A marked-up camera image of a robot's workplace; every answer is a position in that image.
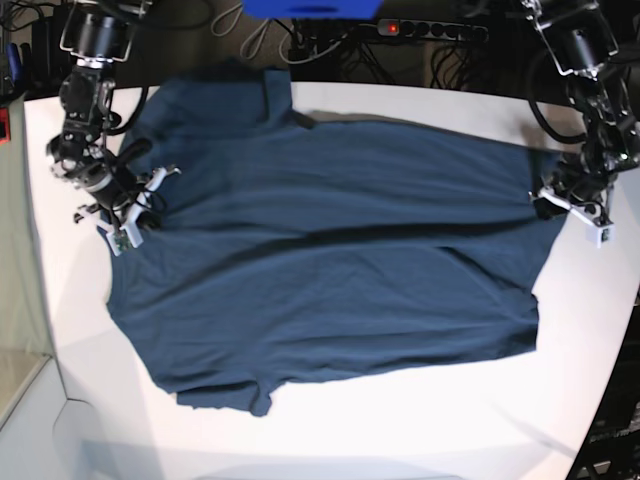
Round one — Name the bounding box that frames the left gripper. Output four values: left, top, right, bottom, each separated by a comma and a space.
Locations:
529, 69, 639, 227

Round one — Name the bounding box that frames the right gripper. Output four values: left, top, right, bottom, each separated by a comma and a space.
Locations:
47, 62, 181, 235

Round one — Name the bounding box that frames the dark blue t-shirt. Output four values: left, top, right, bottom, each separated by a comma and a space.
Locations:
107, 64, 563, 416

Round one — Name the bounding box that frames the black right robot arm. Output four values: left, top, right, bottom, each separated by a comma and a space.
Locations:
47, 1, 179, 252

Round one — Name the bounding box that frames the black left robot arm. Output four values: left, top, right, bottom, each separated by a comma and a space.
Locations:
523, 1, 639, 242

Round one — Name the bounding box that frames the red black device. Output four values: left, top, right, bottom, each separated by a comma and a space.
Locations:
0, 107, 11, 145

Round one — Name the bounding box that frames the blue plastic box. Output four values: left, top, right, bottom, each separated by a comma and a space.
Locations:
243, 0, 383, 19

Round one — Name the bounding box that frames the black power strip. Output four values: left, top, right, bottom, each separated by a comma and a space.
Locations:
376, 19, 489, 43

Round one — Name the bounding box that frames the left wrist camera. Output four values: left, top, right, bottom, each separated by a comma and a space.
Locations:
586, 224, 615, 248

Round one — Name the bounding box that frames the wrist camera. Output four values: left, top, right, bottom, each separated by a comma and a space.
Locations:
586, 224, 615, 248
106, 227, 143, 257

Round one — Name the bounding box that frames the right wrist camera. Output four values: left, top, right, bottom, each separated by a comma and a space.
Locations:
106, 227, 143, 257

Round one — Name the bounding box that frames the blue handled tool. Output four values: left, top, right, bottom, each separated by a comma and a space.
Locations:
6, 43, 24, 83

